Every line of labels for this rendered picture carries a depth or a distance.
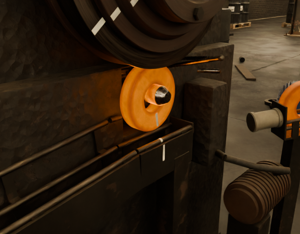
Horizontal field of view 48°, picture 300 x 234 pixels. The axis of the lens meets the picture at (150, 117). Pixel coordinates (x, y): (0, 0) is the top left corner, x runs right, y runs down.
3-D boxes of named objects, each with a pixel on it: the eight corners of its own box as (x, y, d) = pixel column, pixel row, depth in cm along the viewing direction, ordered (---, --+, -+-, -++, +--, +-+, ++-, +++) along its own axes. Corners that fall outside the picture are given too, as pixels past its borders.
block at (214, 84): (178, 157, 101) (180, 80, 93) (193, 149, 107) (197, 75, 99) (208, 169, 95) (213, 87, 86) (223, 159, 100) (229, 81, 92)
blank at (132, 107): (113, 74, 68) (125, 77, 66) (161, 52, 78) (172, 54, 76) (124, 139, 75) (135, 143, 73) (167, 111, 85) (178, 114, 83)
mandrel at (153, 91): (108, 94, 82) (106, 77, 80) (121, 89, 85) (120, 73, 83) (161, 110, 71) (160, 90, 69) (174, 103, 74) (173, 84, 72)
